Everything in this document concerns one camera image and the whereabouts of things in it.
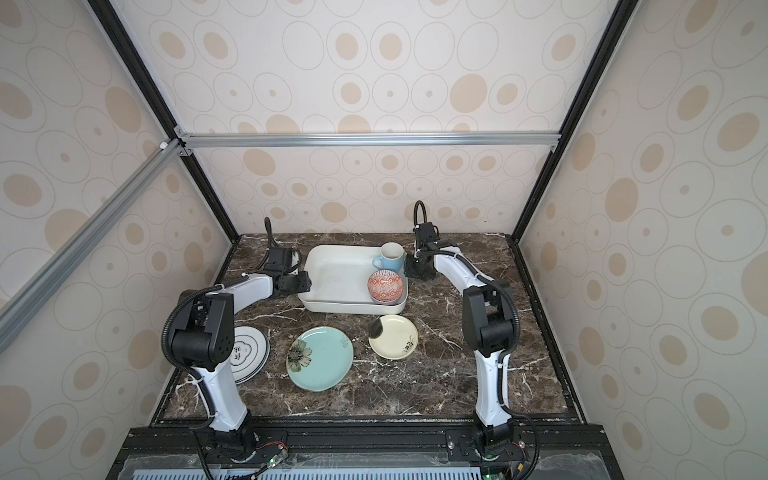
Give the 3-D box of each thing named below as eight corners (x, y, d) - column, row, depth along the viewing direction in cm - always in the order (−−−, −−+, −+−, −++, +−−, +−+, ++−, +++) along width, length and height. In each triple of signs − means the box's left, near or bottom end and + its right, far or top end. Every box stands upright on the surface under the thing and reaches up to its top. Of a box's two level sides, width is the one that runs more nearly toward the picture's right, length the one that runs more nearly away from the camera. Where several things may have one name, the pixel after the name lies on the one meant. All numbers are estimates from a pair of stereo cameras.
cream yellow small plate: (365, 349, 92) (364, 346, 90) (386, 312, 100) (386, 309, 98) (405, 369, 88) (405, 366, 86) (423, 329, 96) (424, 325, 95)
